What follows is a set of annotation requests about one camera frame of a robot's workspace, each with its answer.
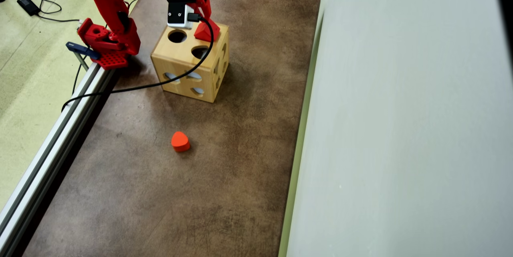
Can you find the blue table clamp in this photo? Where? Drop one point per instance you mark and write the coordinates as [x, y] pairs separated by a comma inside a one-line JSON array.
[[82, 49]]

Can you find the black power adapter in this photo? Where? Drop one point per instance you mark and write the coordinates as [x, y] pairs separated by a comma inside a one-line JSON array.
[[28, 5]]

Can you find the orange rounded triangle block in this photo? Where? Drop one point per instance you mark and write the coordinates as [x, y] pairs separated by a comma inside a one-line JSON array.
[[180, 140]]

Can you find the wooden shape sorter box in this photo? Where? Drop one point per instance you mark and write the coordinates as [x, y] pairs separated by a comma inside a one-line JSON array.
[[180, 54]]

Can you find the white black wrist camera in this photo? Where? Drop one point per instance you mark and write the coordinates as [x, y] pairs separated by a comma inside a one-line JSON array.
[[178, 15]]

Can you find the red wooden cube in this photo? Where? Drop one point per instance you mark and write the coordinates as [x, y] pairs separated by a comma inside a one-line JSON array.
[[208, 32]]

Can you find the aluminium profile rail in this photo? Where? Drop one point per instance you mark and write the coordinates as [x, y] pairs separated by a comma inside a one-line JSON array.
[[48, 160]]

